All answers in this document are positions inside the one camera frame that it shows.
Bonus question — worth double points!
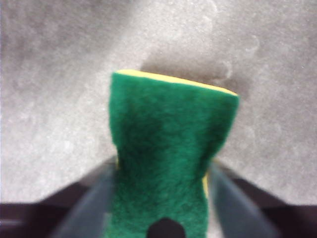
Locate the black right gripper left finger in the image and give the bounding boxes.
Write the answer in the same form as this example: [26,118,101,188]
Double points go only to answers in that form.
[0,158,118,238]

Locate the yellow sponge with green pad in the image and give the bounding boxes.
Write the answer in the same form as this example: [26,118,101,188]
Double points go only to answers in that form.
[109,69,241,238]

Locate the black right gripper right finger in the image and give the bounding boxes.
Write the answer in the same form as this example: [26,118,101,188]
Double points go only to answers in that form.
[207,160,317,238]

